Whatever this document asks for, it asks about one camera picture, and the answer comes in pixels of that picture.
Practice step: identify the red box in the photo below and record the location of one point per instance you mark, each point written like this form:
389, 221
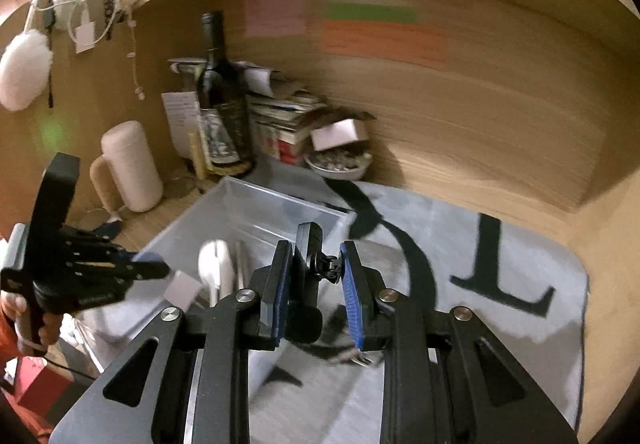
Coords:
42, 384

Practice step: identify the orange sticky note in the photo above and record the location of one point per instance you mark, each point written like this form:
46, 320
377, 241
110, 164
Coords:
385, 43

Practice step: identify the glass cup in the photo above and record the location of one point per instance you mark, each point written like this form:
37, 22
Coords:
185, 71

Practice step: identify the cream mug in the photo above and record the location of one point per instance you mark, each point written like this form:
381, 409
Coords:
132, 163

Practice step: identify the black phone holder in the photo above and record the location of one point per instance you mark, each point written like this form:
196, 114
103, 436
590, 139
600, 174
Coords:
305, 264

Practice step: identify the dark wine bottle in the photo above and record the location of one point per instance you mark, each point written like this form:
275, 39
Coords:
220, 88

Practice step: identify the white bath puff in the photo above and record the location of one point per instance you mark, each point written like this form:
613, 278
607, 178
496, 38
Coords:
22, 71

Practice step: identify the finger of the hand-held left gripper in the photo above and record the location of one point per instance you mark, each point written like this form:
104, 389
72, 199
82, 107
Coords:
100, 246
100, 279

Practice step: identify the stack of books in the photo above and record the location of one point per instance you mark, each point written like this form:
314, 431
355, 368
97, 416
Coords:
280, 123

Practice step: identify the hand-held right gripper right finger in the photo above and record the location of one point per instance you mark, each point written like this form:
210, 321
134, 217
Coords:
357, 304

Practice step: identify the grey mat with black letters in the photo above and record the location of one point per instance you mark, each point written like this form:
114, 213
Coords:
450, 249

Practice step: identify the green sticky note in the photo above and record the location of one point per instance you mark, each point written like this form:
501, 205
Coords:
370, 12

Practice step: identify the pink sticky note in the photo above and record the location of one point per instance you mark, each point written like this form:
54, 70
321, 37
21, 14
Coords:
275, 13

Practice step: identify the white note paper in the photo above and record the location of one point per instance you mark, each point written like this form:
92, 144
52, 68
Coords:
179, 118

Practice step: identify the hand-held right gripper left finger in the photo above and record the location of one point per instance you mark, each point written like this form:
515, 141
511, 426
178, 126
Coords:
280, 294

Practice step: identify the black lace band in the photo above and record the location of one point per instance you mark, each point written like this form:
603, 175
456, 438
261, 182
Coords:
106, 3

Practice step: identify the bowl of pebbles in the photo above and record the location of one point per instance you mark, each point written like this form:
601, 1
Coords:
335, 164

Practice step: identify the clear plastic box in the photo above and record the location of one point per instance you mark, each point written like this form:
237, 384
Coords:
280, 219

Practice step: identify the white charger plug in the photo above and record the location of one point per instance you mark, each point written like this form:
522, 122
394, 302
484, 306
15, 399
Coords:
182, 291

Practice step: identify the small pink box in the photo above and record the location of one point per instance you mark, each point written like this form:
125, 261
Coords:
335, 133

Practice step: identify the person's left hand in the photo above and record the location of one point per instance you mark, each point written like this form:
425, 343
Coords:
50, 330

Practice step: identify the white oval handheld device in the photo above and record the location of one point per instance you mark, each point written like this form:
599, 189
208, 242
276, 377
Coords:
215, 264

